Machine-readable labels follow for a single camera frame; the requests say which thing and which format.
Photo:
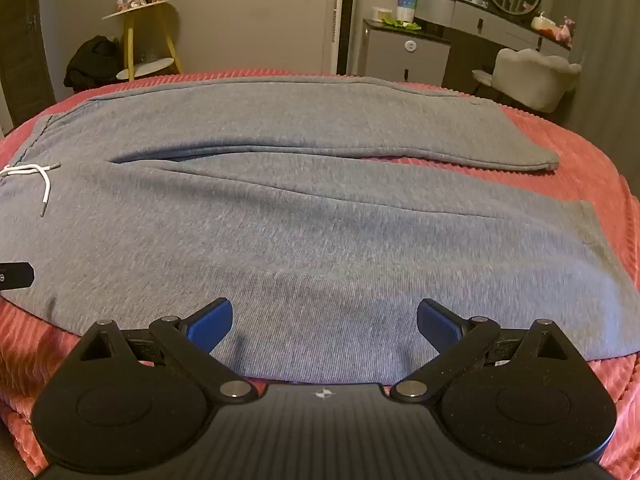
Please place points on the pink ribbed blanket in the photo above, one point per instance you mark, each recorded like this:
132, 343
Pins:
595, 170

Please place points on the white upholstered chair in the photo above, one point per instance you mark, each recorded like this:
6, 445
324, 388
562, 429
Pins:
535, 77

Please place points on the grey pants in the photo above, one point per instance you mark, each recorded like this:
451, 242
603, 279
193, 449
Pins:
310, 240

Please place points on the dark door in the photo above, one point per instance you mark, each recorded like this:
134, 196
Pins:
22, 40

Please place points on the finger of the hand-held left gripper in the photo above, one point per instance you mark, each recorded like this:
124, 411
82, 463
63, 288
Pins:
15, 276

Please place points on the grey vanity desk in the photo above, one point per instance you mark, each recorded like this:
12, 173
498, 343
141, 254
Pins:
470, 30

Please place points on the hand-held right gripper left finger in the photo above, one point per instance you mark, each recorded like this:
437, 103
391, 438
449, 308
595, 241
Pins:
214, 321

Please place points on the black cloth pile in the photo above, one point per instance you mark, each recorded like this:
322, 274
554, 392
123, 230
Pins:
92, 65

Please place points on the yellow round side table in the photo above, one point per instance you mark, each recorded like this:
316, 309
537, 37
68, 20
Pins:
131, 35

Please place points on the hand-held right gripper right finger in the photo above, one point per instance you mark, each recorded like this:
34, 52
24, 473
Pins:
439, 322

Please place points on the blue and white box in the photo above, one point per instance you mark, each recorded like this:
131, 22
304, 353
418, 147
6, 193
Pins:
407, 7

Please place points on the grey nightstand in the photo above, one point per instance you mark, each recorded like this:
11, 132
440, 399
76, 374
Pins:
405, 57

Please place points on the green leafy item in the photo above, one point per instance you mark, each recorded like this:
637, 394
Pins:
400, 24

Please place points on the white jar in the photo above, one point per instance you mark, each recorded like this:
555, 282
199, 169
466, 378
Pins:
382, 14

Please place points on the pink plush toy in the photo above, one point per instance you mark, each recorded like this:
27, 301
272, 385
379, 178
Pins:
567, 30

